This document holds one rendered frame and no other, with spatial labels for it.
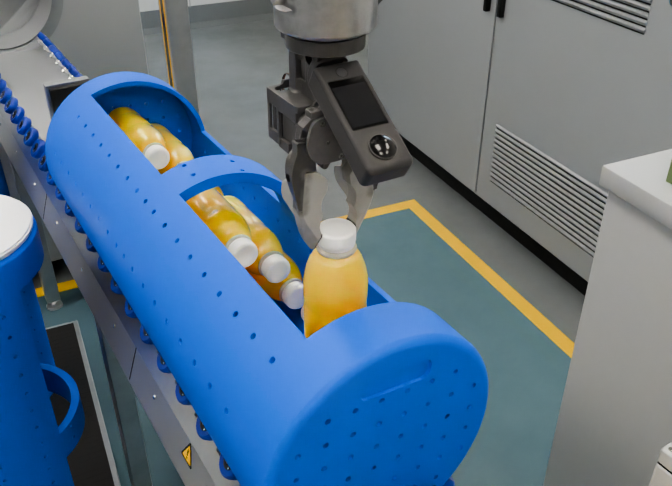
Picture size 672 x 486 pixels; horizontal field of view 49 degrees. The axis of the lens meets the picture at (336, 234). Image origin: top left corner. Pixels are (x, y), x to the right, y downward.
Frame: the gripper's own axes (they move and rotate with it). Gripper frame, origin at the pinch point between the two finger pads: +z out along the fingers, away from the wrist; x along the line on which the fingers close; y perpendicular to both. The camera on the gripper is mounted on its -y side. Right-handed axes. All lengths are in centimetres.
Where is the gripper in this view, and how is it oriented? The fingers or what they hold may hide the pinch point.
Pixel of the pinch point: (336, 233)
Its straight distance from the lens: 74.4
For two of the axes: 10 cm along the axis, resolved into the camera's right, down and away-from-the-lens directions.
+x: -8.5, 2.7, -4.4
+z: -0.1, 8.5, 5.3
